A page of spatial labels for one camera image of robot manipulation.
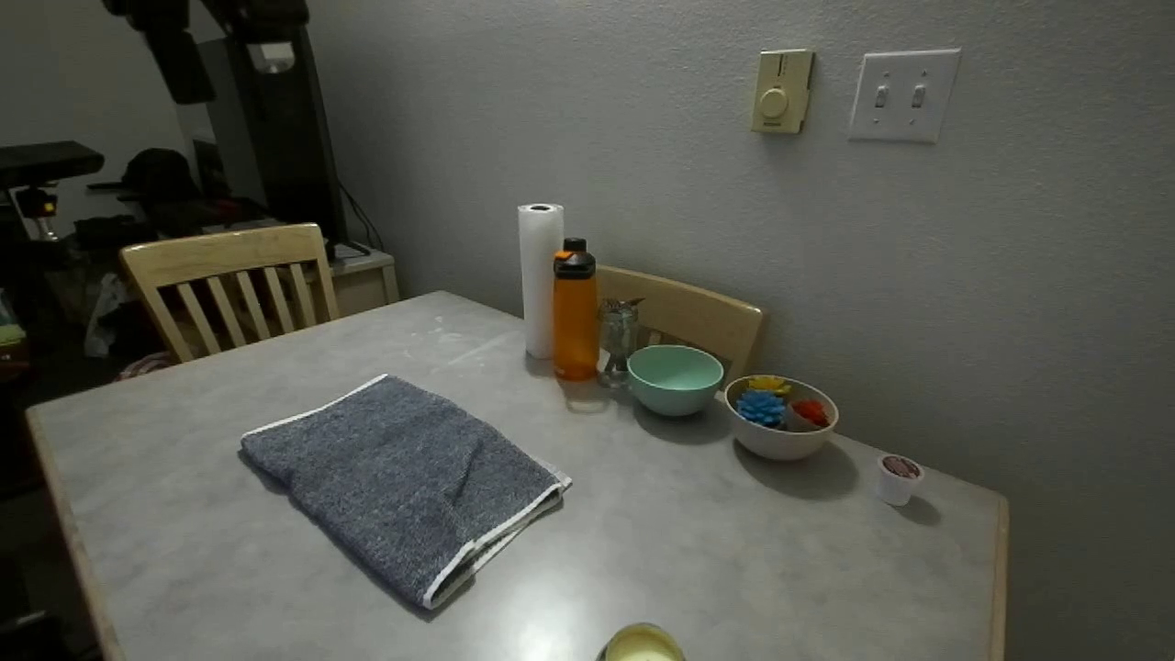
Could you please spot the blue-grey towel white trim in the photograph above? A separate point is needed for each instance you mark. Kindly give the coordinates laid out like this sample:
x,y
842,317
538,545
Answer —
x,y
406,491

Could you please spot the white paper towel roll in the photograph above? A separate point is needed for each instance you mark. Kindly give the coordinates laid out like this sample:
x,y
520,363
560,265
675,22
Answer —
x,y
540,281

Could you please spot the orange bottle black cap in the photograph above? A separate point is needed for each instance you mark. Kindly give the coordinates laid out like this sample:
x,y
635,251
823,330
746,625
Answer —
x,y
573,321

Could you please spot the clear glass jar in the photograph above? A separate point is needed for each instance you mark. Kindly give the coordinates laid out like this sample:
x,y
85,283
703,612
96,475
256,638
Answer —
x,y
622,335

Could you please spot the teal bowl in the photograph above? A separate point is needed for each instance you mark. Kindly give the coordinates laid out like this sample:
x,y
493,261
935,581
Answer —
x,y
675,382

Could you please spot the wooden chair plain back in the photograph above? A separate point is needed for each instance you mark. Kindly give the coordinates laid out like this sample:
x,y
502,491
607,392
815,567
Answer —
x,y
701,314

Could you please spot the yellow toy piece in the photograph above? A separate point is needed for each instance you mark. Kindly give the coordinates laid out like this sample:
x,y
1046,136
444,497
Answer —
x,y
771,382

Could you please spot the blue toy piece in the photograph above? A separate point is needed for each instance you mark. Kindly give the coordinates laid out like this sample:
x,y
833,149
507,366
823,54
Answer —
x,y
761,409

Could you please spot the white bowl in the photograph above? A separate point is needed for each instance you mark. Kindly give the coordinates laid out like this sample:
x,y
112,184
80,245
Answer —
x,y
779,442

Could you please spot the small beige cabinet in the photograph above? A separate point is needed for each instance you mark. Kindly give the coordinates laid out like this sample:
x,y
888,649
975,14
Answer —
x,y
365,281

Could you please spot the red toy piece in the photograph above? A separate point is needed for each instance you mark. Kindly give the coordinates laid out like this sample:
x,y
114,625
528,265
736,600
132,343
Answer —
x,y
810,413

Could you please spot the glass candle jar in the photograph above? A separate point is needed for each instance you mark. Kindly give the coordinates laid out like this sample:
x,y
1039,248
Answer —
x,y
640,643

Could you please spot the small white cup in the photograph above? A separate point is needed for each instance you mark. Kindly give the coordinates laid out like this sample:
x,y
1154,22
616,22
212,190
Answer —
x,y
897,479

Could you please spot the tall black machine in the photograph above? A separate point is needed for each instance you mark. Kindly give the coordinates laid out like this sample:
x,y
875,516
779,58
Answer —
x,y
280,134

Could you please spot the wooden slat-back chair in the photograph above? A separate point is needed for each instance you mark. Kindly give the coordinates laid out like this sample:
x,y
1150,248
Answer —
x,y
222,251

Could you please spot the black padded bench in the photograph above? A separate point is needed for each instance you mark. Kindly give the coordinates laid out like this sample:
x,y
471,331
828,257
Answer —
x,y
46,160

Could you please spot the beige wall thermostat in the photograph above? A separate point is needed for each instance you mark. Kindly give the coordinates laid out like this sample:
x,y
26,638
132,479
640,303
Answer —
x,y
779,93

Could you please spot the white double light switch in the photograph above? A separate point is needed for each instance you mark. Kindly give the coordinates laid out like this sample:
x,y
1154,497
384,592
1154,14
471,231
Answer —
x,y
906,96

